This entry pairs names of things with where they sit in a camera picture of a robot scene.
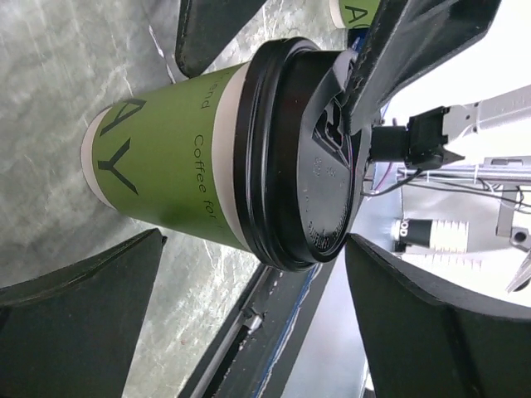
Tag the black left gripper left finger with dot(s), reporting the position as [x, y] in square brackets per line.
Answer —
[73, 332]

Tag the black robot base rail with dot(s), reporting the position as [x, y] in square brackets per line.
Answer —
[256, 347]

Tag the green paper coffee cup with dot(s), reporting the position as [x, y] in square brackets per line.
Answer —
[166, 156]

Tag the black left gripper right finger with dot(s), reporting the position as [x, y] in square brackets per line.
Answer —
[427, 337]

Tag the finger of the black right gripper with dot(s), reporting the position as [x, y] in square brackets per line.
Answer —
[406, 40]
[206, 27]

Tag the stack of green paper cups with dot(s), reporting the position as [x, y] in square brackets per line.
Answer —
[353, 14]

